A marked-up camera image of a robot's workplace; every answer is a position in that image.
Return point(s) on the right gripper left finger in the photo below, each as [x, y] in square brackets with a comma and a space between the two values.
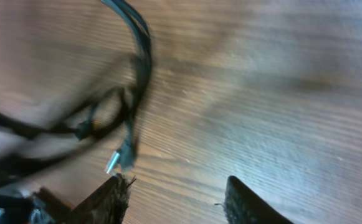
[106, 205]

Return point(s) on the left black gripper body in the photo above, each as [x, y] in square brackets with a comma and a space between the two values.
[13, 169]

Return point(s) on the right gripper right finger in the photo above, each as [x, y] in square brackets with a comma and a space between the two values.
[242, 205]

